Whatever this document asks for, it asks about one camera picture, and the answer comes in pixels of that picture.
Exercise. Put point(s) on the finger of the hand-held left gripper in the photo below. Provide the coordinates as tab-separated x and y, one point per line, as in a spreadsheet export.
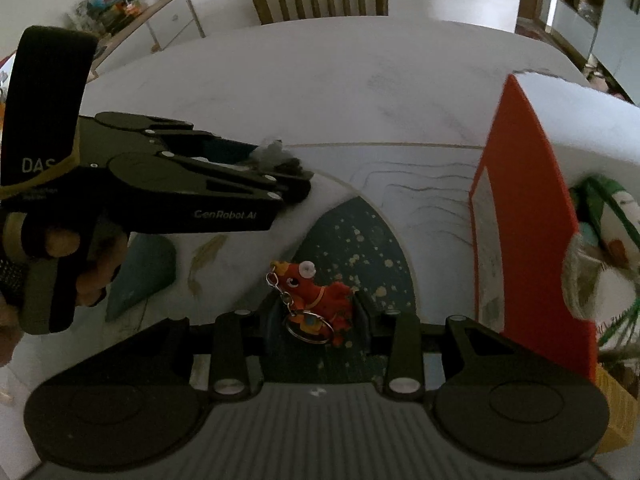
240	180
225	150

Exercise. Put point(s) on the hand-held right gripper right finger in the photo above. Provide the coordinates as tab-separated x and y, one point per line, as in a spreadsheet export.
361	316

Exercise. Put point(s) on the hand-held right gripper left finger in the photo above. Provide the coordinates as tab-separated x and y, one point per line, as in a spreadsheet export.
275	325

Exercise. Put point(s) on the dark grey wrapper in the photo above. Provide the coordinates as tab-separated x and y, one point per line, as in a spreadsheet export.
285	162

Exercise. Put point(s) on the red cardboard box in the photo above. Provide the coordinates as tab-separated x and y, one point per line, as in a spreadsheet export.
525	210

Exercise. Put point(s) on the small yellow box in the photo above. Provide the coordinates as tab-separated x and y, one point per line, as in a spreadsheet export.
612	405

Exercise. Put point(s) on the green white christmas stocking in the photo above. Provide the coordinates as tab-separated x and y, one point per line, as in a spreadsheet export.
615	210

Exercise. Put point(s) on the person's left forearm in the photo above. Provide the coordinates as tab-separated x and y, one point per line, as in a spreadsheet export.
7	330

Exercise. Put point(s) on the person's left hand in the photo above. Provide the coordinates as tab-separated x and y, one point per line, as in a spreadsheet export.
107	265

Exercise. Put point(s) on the white side cabinet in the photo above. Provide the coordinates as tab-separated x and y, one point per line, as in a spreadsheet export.
170	20

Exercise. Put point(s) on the pale blue wall cabinet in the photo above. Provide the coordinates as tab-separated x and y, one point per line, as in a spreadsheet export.
615	20

